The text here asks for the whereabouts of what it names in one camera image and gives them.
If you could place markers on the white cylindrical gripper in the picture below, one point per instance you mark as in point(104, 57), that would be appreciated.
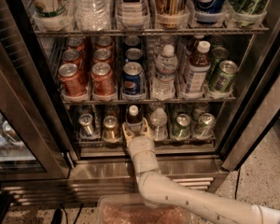
point(141, 146)

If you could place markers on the brown drink bottle white cap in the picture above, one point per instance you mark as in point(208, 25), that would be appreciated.
point(134, 120)

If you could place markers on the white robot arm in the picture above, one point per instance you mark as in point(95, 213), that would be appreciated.
point(156, 188)

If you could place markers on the clear water bottle bottom shelf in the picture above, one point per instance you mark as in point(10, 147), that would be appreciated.
point(158, 124)

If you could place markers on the clear water bottle shelf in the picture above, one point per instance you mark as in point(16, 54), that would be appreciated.
point(164, 75)
point(158, 124)

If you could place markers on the gold can bottom shelf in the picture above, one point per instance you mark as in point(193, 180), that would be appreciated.
point(111, 127)

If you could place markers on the silver blue can bottom shelf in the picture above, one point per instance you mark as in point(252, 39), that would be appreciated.
point(86, 123)

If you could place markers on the clear water bottle middle shelf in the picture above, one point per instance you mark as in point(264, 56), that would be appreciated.
point(164, 75)

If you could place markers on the brown tea bottle middle shelf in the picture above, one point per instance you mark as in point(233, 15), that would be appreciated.
point(197, 67)

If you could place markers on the front green can middle shelf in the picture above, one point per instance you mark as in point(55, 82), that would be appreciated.
point(223, 76)

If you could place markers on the green can shelf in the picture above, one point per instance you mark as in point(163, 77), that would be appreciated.
point(217, 55)
point(223, 76)

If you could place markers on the stainless fridge door left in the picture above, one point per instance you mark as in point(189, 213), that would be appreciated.
point(28, 102)

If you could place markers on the rear green can middle shelf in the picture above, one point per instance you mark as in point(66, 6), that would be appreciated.
point(217, 55)

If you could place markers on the white label bottle top shelf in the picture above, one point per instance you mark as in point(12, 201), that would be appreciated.
point(133, 14)

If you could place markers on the gold brown bottle top shelf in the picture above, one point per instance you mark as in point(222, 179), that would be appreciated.
point(170, 13)

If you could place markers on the large water bottle top shelf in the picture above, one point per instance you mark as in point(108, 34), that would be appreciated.
point(92, 15)

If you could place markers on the large pepsi bottle top shelf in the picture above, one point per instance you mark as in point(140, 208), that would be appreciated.
point(208, 11)

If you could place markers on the green bottle top shelf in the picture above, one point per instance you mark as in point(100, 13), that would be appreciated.
point(245, 14)

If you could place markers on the green can bottom left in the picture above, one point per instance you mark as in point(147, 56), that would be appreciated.
point(181, 126)

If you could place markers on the green can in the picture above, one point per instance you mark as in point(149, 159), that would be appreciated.
point(204, 126)
point(181, 126)

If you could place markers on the front blue pepsi can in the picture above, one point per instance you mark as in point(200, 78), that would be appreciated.
point(133, 78)

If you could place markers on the blue pepsi can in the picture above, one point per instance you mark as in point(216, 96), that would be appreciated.
point(133, 78)
point(133, 55)

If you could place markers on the front red soda can right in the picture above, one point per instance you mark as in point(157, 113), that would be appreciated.
point(102, 79)

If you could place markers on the red soda can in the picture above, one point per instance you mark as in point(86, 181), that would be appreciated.
point(102, 79)
point(73, 79)

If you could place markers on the green can bottom right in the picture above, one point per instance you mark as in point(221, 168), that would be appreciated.
point(204, 126)

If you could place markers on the clear plastic bin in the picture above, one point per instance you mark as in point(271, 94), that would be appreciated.
point(131, 209)

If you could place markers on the middle blue pepsi can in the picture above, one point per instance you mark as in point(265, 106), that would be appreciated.
point(133, 55)

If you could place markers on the front red soda can left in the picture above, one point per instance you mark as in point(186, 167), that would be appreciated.
point(73, 79)

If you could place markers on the middle red can right row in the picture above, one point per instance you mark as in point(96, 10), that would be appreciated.
point(103, 56)

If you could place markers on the red can row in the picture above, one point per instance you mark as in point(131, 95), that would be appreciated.
point(103, 56)
point(73, 56)

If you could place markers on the middle red can left row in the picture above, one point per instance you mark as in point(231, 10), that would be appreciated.
point(73, 56)

